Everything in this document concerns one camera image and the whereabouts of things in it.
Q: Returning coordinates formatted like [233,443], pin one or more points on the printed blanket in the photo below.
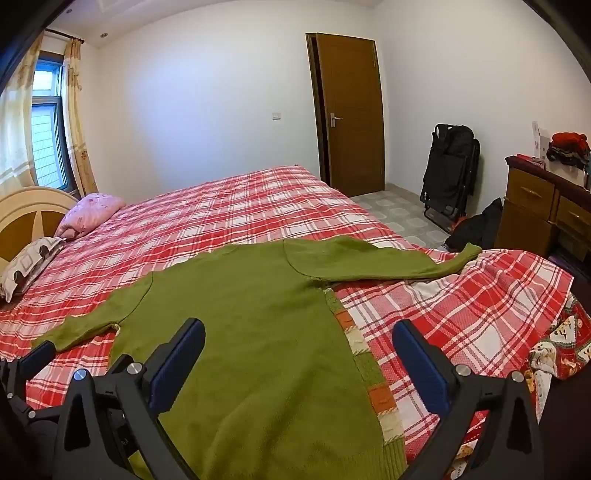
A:
[568,341]

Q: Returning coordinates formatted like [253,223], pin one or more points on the brown wooden dresser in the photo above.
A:
[531,203]

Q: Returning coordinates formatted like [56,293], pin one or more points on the brown wooden door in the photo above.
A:
[353,115]

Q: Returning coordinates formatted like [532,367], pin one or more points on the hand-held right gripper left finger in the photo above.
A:
[179,367]

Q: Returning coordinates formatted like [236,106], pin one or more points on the black folded chair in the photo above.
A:
[450,170]

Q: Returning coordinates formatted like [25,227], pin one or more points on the cream sheer curtain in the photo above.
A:
[16,138]

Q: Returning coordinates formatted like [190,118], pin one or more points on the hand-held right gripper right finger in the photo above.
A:
[419,367]

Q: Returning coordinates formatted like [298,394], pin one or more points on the brown white patterned pillow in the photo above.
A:
[30,265]

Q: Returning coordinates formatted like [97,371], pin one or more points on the bed with red plaid sheet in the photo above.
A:
[231,207]

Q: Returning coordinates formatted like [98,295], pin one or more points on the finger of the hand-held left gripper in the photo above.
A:
[39,354]

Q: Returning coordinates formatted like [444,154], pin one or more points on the white box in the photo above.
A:
[540,141]

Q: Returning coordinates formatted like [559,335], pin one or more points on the window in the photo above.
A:
[46,134]

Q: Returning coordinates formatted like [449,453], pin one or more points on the green striped knit sweater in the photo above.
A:
[258,323]

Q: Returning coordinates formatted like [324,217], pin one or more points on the pink pillow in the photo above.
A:
[90,212]

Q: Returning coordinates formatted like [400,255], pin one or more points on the pile of red dark clothes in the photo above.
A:
[570,147]

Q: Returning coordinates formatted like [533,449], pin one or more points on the yellow floral curtain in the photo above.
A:
[78,129]

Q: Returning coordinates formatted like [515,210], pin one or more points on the black bag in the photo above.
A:
[480,228]

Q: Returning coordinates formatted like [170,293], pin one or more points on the cream wooden headboard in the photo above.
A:
[23,217]

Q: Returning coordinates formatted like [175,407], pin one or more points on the dark curtain rod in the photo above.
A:
[64,36]

